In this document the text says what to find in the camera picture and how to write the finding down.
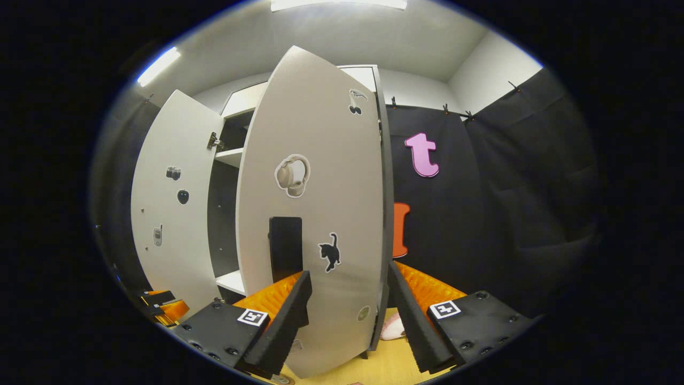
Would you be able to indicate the pink plush toy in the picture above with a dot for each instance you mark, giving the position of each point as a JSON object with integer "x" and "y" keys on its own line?
{"x": 393, "y": 327}

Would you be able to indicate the round brown coaster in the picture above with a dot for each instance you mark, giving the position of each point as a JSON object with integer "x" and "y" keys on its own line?
{"x": 270, "y": 378}

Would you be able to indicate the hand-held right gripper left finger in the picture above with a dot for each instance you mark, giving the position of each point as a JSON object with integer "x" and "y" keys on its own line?
{"x": 283, "y": 331}

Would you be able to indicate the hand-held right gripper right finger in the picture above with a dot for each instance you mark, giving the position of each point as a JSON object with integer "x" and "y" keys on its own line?
{"x": 414, "y": 326}

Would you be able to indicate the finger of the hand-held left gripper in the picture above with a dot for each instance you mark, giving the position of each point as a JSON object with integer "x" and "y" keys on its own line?
{"x": 172, "y": 310}

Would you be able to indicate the long ceiling light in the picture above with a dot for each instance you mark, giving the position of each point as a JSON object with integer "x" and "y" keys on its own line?
{"x": 158, "y": 66}
{"x": 336, "y": 4}

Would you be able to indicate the grey cabinet door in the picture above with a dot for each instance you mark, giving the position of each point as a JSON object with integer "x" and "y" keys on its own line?
{"x": 171, "y": 240}
{"x": 320, "y": 214}

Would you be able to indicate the black backdrop cloth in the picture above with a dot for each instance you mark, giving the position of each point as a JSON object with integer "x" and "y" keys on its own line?
{"x": 481, "y": 214}

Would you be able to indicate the grey cabinet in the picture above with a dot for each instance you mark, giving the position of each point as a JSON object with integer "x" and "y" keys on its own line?
{"x": 231, "y": 156}

